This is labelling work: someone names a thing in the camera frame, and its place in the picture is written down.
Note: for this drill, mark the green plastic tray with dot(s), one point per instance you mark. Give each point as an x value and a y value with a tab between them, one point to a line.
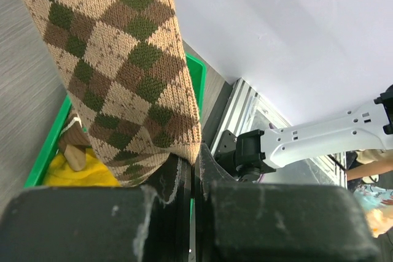
49	149

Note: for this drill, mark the person in background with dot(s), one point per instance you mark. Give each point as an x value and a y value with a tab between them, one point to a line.
365	167

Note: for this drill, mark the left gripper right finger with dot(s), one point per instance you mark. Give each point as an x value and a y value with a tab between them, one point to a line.
240	221

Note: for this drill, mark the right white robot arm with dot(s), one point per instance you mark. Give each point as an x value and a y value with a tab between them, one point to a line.
257	152

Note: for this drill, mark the yellow sock with patch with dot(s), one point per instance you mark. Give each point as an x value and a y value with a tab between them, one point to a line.
95	173

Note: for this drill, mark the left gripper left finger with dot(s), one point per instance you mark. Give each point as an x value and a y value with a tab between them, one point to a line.
148	223

